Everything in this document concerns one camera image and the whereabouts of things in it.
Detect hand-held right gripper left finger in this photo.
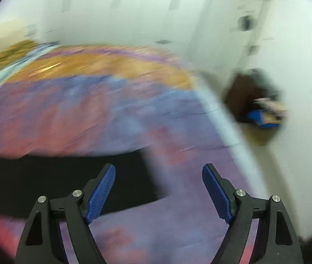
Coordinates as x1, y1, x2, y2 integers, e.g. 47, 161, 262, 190
14, 163, 116, 264

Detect yellow green patterned cloth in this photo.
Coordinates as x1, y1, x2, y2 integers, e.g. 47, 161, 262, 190
0, 40, 39, 83

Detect white door frame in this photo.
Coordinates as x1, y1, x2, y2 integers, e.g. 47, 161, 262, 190
227, 0, 272, 69

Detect black pants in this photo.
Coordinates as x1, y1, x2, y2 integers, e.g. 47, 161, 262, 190
0, 148, 170, 219

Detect dark hanging object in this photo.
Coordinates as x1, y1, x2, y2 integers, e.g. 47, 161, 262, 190
238, 15, 253, 32

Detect white wardrobe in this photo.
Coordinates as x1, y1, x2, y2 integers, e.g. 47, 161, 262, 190
43, 0, 220, 61

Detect multicoloured bed blanket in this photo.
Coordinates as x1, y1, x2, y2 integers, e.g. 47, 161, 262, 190
0, 45, 258, 264

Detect blue cloth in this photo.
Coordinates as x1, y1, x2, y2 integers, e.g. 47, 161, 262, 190
248, 109, 281, 129

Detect brown wooden cabinet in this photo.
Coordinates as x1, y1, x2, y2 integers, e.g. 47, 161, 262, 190
223, 70, 258, 121

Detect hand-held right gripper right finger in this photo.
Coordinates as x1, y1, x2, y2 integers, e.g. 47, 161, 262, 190
202, 163, 303, 264

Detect pile of clothes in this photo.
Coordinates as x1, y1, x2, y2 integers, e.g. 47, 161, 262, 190
251, 69, 288, 128

